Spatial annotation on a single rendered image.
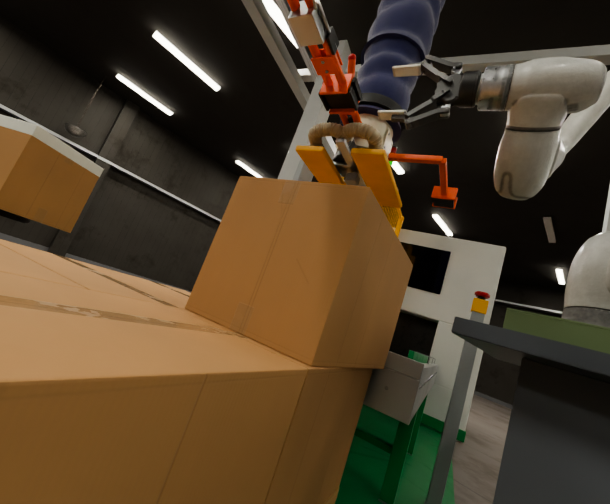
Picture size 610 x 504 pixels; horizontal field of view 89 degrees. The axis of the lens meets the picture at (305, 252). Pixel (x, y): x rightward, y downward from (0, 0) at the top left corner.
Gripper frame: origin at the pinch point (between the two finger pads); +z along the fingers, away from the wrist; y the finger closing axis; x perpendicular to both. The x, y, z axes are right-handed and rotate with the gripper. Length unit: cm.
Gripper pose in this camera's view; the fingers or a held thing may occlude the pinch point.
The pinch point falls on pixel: (390, 92)
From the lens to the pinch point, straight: 91.6
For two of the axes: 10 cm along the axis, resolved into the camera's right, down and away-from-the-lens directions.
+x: 4.0, 3.1, 8.6
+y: -3.3, 9.3, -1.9
